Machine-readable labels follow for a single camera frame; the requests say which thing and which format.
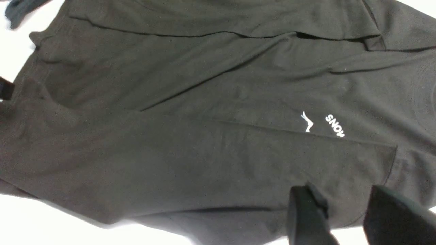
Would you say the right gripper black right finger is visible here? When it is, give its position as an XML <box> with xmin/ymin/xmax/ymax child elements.
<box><xmin>363</xmin><ymin>185</ymin><xmax>436</xmax><ymax>245</ymax></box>

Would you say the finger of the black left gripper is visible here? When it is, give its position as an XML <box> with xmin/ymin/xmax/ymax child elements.
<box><xmin>0</xmin><ymin>77</ymin><xmax>15</xmax><ymax>100</ymax></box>

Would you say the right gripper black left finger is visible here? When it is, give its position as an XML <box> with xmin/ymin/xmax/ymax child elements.
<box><xmin>287</xmin><ymin>182</ymin><xmax>338</xmax><ymax>245</ymax></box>

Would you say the gray long-sleeve top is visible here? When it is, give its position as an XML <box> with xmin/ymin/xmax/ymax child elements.
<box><xmin>1</xmin><ymin>0</ymin><xmax>435</xmax><ymax>245</ymax></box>

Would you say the dark teal crumpled garment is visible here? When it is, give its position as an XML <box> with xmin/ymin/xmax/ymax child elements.
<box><xmin>5</xmin><ymin>0</ymin><xmax>49</xmax><ymax>30</ymax></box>

